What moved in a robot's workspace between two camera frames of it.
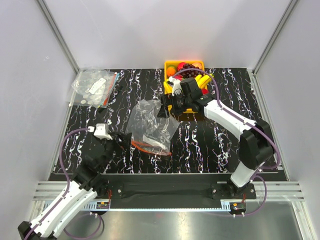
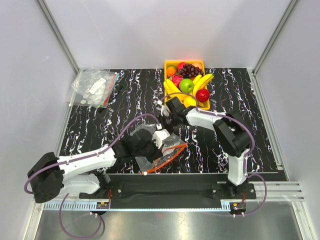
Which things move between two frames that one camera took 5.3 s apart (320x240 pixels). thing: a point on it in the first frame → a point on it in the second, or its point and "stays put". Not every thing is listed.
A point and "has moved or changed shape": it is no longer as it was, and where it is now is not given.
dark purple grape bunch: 190,73 stays put
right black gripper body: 179,103 → 171,120
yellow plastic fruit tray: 181,69 stays put
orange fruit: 171,70 stays put
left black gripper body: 111,146 → 150,151
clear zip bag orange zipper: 150,133 has moved or changed shape
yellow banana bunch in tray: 202,80 stays put
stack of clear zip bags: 93,87 stays put
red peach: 180,65 stays put
